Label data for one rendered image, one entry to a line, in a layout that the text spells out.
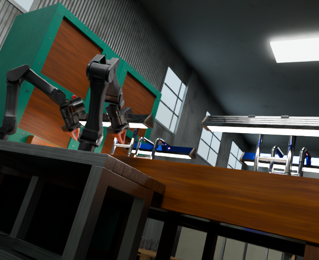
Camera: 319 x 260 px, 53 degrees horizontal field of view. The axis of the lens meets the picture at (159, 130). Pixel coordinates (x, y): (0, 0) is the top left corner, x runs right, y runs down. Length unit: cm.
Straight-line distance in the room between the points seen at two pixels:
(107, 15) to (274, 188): 464
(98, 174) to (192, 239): 654
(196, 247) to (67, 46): 572
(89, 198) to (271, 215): 55
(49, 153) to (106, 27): 434
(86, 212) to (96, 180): 9
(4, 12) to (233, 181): 359
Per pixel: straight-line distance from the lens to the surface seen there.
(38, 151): 118
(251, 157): 209
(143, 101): 307
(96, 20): 521
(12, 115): 178
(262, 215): 108
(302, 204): 106
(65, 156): 107
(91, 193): 95
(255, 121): 153
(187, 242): 748
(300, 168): 185
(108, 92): 144
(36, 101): 230
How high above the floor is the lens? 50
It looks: 17 degrees up
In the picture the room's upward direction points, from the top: 16 degrees clockwise
